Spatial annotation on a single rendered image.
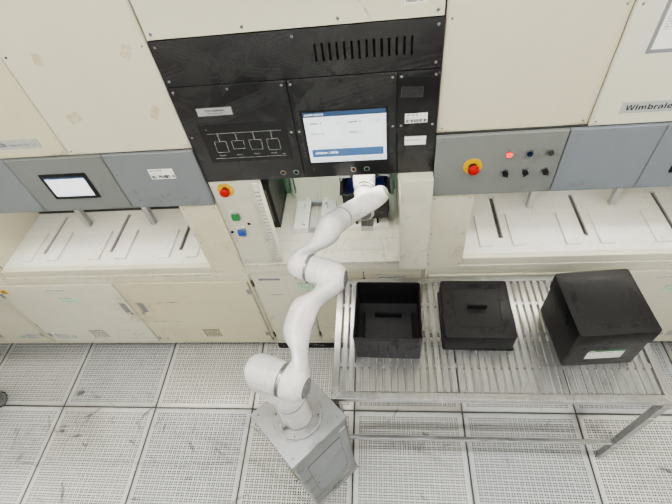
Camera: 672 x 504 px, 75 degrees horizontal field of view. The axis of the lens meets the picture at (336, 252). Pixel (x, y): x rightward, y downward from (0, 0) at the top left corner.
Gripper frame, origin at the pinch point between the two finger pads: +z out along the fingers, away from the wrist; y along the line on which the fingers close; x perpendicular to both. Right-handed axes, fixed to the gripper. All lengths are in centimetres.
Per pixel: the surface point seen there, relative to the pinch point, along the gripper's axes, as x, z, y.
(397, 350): -35, -76, 12
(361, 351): -37, -75, -3
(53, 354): -119, -33, -216
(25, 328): -92, -29, -220
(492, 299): -33, -54, 53
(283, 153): 33, -31, -28
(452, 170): 22, -33, 34
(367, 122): 44, -31, 3
